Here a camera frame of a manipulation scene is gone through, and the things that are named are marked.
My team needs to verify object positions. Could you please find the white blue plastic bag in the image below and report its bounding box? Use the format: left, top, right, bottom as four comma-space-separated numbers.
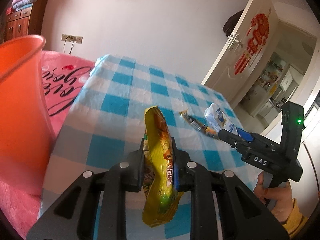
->
204, 103, 238, 135

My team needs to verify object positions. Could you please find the yellow snack bag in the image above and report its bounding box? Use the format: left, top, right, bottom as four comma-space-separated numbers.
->
142, 106, 183, 228

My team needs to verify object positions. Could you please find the orange plastic trash bucket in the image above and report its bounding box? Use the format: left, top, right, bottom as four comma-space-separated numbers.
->
1, 35, 55, 195

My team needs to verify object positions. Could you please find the person right hand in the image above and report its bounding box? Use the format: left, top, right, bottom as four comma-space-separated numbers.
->
253, 172, 293, 223

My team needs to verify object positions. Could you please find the yellow sleeve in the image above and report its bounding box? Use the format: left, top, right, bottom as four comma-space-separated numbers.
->
283, 198, 308, 238

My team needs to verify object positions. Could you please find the white open door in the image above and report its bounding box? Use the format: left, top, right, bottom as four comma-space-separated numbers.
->
201, 0, 279, 107

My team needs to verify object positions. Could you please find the blue white checkered cloth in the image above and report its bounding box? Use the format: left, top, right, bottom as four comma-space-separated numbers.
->
38, 54, 263, 240

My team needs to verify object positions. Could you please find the dark bag behind door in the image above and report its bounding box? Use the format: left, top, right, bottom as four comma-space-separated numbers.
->
222, 10, 244, 37

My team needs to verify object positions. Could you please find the red door decoration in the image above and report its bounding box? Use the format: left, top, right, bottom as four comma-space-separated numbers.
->
234, 8, 271, 75

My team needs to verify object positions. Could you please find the pink fleece bed blanket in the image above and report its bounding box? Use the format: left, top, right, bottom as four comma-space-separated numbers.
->
1, 51, 95, 239

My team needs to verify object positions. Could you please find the brown wooden cabinet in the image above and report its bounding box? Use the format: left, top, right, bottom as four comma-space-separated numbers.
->
4, 0, 48, 42

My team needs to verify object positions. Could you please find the wall power outlet strip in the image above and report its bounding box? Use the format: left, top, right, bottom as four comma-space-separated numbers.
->
61, 34, 83, 44

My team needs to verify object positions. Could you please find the white charger cable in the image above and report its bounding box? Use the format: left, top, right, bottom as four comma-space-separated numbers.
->
62, 37, 75, 55

